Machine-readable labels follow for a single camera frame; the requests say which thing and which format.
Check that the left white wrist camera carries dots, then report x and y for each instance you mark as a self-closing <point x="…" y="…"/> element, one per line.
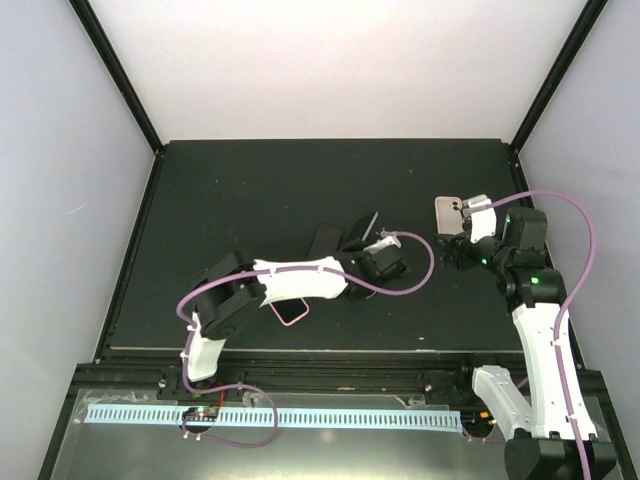
<point x="386" y="239"/>

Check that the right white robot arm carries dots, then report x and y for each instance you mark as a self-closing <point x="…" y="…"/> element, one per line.
<point x="549" y="433"/>

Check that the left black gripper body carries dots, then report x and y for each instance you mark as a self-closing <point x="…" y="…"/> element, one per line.
<point x="351" y="248"/>

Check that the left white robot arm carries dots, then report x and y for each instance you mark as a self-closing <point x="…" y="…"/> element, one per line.
<point x="218" y="307"/>

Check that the left controller board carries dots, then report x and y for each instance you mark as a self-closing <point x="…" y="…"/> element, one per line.
<point x="200" y="414"/>

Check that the black frame post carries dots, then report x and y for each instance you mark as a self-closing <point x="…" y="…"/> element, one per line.
<point x="576" y="38"/>
<point x="103" y="46"/>

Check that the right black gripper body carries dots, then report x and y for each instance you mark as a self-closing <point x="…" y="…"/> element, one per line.
<point x="457" y="246"/>

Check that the left black frame post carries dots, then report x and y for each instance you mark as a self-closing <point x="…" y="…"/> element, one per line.
<point x="103" y="46"/>

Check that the controller board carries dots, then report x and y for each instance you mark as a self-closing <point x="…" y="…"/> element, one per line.
<point x="200" y="414"/>
<point x="482" y="417"/>

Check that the light blue slotted cable duct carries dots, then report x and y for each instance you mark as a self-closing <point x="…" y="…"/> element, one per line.
<point x="301" y="418"/>

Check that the beige phone case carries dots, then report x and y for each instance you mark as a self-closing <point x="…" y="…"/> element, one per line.
<point x="449" y="219"/>

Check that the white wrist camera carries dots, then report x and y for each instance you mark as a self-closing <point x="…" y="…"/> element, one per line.
<point x="386" y="239"/>
<point x="480" y="216"/>

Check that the right black frame post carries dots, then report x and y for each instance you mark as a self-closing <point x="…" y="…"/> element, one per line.
<point x="576" y="38"/>

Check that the black phone on table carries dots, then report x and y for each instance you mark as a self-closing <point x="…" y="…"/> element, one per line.
<point x="325" y="242"/>

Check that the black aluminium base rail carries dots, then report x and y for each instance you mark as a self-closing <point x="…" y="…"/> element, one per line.
<point x="440" y="381"/>

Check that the right controller board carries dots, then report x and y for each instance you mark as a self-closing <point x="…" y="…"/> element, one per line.
<point x="482" y="417"/>

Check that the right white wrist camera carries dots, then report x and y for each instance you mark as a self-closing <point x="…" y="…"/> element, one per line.
<point x="480" y="216"/>

